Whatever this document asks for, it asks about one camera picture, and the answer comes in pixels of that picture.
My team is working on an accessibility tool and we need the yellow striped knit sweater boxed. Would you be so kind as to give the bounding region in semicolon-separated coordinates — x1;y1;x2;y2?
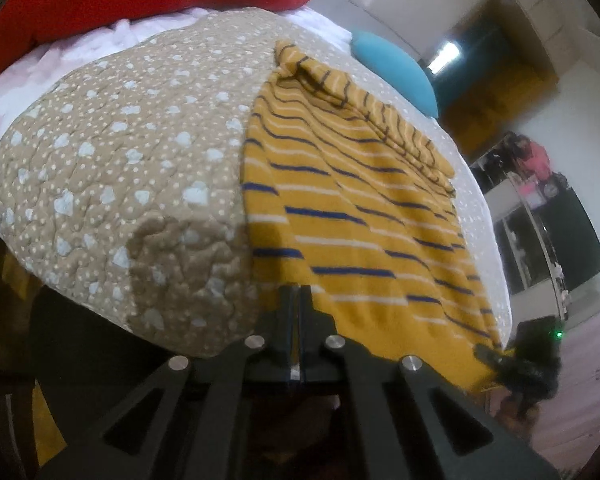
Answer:
242;40;502;391

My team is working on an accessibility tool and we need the cluttered storage shelf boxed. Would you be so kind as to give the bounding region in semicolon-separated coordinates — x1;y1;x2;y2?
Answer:
470;131;600;315

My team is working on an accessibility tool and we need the pink garment on shelf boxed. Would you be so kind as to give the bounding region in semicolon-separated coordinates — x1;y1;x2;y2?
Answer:
521;141;553;182

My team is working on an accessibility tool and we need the beige heart-pattern bedspread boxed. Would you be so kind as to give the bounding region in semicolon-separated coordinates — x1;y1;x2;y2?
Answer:
0;8;513;356

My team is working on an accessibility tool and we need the teal pillow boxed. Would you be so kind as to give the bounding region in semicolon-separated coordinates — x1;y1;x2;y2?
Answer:
351;30;439;119

